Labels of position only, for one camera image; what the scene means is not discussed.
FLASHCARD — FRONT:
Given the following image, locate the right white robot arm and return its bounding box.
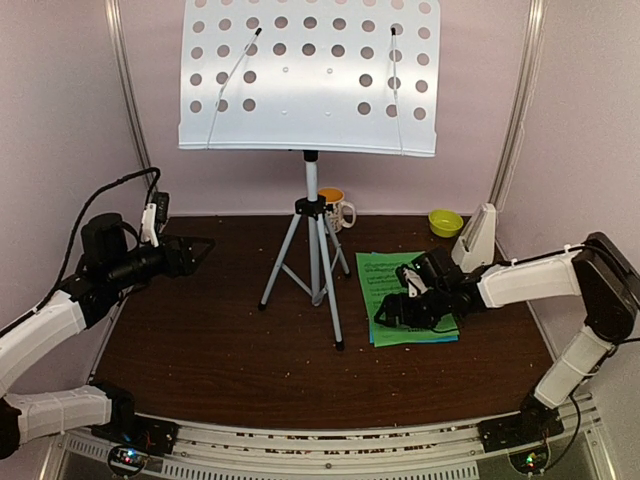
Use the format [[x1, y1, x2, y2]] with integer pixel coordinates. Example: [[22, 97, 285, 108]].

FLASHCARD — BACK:
[[374, 232, 639, 442]]

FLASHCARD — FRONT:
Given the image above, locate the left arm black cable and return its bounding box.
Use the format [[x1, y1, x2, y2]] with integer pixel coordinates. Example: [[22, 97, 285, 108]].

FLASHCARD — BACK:
[[34, 167, 162, 311]]

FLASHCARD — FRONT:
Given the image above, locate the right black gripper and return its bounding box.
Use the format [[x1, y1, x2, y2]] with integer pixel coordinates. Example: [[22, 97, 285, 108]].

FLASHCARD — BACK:
[[375, 284, 451, 329]]

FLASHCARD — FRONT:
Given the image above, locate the white metronome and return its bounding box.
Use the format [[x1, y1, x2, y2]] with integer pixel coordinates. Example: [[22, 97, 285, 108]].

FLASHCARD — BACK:
[[451, 203, 497, 273]]

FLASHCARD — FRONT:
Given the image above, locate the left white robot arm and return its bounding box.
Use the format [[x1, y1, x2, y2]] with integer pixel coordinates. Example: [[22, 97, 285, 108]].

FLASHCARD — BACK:
[[1, 206, 215, 458]]

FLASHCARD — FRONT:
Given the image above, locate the small green bowl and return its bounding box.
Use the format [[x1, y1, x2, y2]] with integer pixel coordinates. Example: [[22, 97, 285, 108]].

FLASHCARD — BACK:
[[428, 209, 464, 238]]

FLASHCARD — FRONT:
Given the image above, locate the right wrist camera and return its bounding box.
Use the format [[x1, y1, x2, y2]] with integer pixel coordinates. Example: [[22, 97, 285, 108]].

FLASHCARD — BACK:
[[395, 264, 427, 298]]

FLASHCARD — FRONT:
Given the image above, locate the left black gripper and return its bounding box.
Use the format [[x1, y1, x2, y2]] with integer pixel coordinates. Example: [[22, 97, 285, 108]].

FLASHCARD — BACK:
[[106, 232, 215, 290]]

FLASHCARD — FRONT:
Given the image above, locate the light blue music stand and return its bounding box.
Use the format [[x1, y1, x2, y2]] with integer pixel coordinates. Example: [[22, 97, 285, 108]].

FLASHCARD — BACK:
[[177, 0, 442, 351]]

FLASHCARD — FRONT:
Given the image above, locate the front aluminium rail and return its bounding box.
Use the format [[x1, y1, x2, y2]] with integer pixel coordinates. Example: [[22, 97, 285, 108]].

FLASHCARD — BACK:
[[39, 394, 614, 480]]

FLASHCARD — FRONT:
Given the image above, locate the green sheet music page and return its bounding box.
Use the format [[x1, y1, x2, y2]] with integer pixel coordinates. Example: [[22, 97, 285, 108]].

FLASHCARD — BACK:
[[355, 248, 459, 349]]

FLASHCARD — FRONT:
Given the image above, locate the blue paper sheet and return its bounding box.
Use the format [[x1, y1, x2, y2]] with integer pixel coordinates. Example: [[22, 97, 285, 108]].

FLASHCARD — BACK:
[[369, 327, 459, 347]]

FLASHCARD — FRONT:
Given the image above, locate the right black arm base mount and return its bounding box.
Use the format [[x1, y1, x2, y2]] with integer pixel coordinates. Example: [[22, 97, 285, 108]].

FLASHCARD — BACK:
[[477, 393, 564, 453]]

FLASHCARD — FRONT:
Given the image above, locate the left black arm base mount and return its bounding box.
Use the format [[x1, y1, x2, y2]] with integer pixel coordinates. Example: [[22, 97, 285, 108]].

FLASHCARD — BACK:
[[91, 382, 179, 477]]

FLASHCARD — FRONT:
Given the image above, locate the patterned mug with orange inside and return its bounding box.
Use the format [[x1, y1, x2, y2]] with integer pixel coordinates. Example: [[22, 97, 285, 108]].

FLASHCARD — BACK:
[[318, 187, 357, 233]]

